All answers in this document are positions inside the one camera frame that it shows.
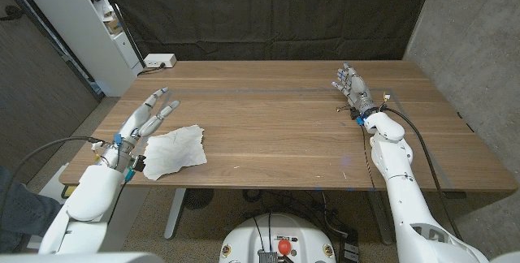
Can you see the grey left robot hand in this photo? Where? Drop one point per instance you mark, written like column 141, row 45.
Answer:
column 138, row 123

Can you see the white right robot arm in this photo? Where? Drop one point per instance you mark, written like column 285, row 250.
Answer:
column 402, row 202

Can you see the grey metal table leg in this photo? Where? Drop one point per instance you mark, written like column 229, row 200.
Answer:
column 380, row 218
column 174, row 214

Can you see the white robot shoulder cover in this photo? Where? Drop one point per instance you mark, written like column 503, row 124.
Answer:
column 81, row 258

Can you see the black floor power strip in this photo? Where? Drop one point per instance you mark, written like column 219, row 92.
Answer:
column 349, row 251

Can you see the silver finned heat sink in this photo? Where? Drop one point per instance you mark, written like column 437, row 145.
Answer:
column 268, row 257

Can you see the black backdrop curtain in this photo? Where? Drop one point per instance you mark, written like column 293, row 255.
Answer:
column 264, row 11

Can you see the person's leg in jeans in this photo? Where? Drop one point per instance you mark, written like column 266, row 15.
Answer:
column 24, row 214

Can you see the black round vented disc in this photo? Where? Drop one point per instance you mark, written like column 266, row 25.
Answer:
column 198, row 198

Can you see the white shelf cabinet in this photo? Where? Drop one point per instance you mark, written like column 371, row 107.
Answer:
column 73, row 23

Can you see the red emergency stop button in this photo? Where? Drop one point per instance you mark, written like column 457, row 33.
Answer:
column 284, row 247

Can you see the white robot torso base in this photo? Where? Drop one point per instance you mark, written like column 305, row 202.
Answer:
column 248, row 242

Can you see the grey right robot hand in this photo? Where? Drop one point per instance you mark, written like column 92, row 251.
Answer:
column 358, row 86

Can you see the white power outlet box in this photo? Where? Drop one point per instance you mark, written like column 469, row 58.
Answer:
column 159, row 60

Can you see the cardboard box on shelf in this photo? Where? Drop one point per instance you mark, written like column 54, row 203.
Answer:
column 113, row 25

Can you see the white paper towel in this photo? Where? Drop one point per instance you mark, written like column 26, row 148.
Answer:
column 174, row 151

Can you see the yellow floor item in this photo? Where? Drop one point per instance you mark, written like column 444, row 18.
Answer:
column 69, row 192

